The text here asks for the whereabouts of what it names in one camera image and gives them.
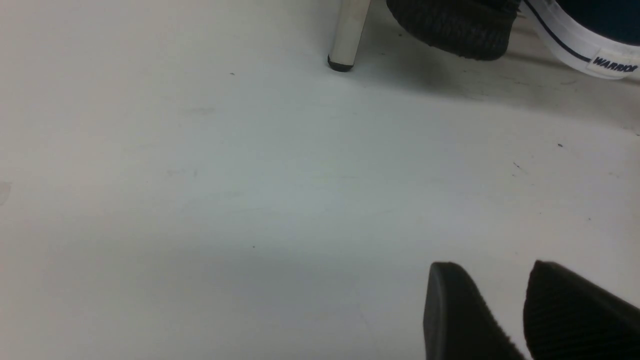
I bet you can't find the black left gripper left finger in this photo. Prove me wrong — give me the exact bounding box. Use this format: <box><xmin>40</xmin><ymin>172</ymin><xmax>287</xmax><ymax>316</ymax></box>
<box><xmin>423</xmin><ymin>262</ymin><xmax>525</xmax><ymax>360</ymax></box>

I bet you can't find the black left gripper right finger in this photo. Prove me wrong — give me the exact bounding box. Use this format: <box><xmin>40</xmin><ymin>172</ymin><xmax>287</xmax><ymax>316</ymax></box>
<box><xmin>523</xmin><ymin>260</ymin><xmax>640</xmax><ymax>360</ymax></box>

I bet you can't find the steel shoe rack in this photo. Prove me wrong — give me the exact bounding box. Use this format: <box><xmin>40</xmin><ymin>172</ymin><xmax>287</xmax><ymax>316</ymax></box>
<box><xmin>327</xmin><ymin>0</ymin><xmax>371</xmax><ymax>73</ymax></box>

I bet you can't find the navy canvas shoe left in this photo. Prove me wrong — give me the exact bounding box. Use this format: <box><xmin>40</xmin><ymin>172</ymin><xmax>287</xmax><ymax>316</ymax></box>
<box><xmin>519</xmin><ymin>0</ymin><xmax>640</xmax><ymax>80</ymax></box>

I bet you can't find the black knit sneaker left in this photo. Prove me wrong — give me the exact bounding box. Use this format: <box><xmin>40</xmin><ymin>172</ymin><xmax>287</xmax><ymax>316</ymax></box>
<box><xmin>386</xmin><ymin>0</ymin><xmax>521</xmax><ymax>61</ymax></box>

